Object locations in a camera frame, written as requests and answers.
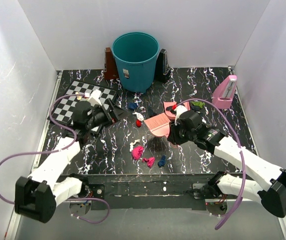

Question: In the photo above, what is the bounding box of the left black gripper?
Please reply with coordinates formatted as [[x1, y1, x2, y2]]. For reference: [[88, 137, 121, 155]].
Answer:
[[86, 99, 131, 131]]

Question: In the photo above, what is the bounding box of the pink dustpan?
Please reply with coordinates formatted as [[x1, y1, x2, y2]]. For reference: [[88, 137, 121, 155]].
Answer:
[[163, 101, 190, 121]]

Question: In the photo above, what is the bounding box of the pink hand brush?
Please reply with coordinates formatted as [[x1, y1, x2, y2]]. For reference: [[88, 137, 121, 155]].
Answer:
[[144, 112, 175, 138]]

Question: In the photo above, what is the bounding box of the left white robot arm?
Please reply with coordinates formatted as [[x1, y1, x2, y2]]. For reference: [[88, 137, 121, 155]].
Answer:
[[14, 98, 129, 223]]

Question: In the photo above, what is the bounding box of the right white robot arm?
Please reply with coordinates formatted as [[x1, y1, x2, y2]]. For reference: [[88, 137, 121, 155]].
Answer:
[[167, 106, 286, 218]]

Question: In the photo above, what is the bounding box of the blue paper scrap rear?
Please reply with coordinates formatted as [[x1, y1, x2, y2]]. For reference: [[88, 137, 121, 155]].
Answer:
[[128, 102, 138, 110]]

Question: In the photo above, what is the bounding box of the blue paper scrap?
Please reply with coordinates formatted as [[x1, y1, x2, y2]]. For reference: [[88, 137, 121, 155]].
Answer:
[[157, 155, 166, 168], [128, 102, 138, 110]]

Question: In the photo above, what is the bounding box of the blue paper scrap front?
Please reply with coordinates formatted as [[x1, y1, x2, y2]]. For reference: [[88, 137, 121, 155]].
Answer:
[[157, 155, 166, 168]]

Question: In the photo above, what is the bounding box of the red paper scrap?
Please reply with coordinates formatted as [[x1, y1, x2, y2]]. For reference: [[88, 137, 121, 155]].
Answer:
[[136, 119, 142, 127]]

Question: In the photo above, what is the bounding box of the white paper scrap centre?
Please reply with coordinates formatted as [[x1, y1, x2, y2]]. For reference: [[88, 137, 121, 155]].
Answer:
[[133, 112, 144, 122]]

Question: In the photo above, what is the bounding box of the black and white chessboard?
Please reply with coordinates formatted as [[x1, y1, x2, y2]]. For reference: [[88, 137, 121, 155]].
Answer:
[[52, 80, 118, 125]]

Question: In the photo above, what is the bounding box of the small magenta paper scrap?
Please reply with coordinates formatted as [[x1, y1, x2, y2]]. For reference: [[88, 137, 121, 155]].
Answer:
[[142, 157, 155, 168]]

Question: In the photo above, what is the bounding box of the brown metronome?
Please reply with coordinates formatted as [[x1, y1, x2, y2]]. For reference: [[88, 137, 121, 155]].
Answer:
[[104, 47, 119, 80]]

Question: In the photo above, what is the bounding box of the pink metronome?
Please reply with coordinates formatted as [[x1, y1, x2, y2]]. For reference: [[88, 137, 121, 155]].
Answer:
[[212, 75, 237, 110]]

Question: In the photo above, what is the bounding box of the black metronome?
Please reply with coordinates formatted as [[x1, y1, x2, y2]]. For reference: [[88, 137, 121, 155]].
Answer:
[[155, 49, 171, 83]]

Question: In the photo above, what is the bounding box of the teal plastic waste bin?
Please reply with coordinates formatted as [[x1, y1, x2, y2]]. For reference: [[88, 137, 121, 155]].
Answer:
[[112, 32, 159, 93]]

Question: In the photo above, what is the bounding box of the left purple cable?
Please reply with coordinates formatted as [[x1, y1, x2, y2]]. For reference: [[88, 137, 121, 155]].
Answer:
[[0, 91, 110, 224]]

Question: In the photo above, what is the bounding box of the purple cable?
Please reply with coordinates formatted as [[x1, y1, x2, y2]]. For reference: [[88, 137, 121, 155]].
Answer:
[[175, 98, 247, 231], [0, 91, 110, 224]]

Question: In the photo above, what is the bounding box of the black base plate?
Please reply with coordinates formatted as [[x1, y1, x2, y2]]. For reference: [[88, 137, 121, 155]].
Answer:
[[82, 174, 221, 211]]

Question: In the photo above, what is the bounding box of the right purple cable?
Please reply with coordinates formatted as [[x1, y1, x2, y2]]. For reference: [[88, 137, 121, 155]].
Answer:
[[175, 98, 247, 231]]

